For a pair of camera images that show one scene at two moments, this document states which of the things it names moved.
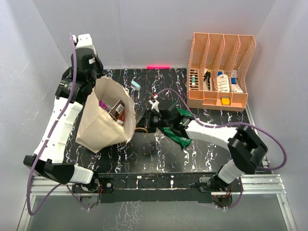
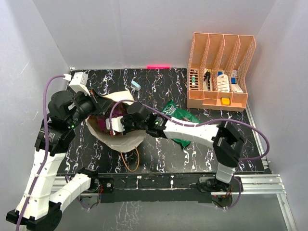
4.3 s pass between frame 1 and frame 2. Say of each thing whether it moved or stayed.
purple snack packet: moved
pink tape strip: stayed
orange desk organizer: stayed
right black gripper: moved
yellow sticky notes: stayed
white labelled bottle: stayed
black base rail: stayed
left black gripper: moved
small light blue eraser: stayed
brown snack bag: moved
